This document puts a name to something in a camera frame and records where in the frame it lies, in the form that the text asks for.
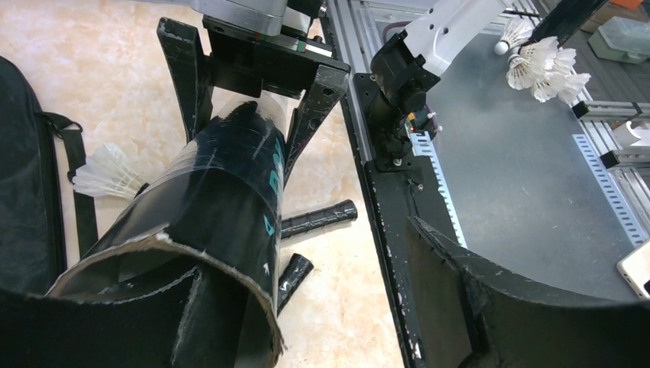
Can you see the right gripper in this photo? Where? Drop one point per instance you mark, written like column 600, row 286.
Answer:
column 256, row 46

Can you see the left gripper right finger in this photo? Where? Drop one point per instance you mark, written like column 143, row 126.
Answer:
column 475, row 313

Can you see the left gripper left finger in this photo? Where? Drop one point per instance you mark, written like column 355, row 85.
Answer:
column 137, row 327

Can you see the black shuttlecock tube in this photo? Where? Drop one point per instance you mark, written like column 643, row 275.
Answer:
column 216, row 208

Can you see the shuttlecock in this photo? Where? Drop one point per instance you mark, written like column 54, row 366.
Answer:
column 108, row 172

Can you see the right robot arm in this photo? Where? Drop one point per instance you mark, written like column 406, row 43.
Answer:
column 409, row 64

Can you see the left badminton racket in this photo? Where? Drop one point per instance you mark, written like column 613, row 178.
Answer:
column 344, row 211

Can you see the badminton racket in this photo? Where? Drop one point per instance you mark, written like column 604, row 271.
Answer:
column 344, row 211
column 294, row 274

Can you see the right badminton racket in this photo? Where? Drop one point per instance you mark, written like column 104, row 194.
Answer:
column 294, row 274

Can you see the white phone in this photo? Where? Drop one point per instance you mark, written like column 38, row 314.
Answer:
column 634, row 268

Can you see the black racket bag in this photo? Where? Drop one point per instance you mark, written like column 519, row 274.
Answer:
column 33, row 246

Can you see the green storage box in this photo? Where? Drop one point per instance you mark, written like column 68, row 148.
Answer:
column 621, row 39

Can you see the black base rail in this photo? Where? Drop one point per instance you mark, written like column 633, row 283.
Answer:
column 401, row 244

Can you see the aluminium frame rails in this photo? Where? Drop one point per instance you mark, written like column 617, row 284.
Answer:
column 616, row 168

